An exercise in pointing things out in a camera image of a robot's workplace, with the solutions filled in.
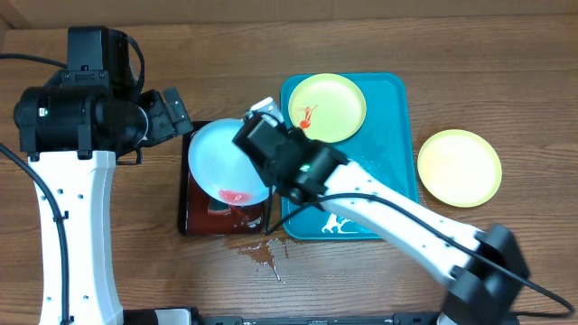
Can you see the yellow plate with ketchup far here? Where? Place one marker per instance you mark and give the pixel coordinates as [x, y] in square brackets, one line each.
[327, 107]

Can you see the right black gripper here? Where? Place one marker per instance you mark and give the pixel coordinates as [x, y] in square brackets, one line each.
[300, 143]

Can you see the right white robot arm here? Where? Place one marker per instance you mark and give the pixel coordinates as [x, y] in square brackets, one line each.
[483, 270]

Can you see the teal plastic tray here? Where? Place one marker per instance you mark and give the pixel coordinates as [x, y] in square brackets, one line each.
[382, 146]

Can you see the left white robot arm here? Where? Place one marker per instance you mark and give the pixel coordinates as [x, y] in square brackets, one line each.
[73, 137]

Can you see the black tray with red water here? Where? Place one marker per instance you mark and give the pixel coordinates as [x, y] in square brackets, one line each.
[193, 218]

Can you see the light blue plate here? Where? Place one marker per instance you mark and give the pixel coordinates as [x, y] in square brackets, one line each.
[222, 170]

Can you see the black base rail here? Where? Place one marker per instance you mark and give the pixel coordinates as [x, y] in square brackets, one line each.
[316, 320]

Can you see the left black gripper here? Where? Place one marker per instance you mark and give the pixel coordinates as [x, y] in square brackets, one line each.
[160, 127]

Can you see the orange and green sponge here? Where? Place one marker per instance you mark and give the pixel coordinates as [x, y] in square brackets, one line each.
[218, 207]

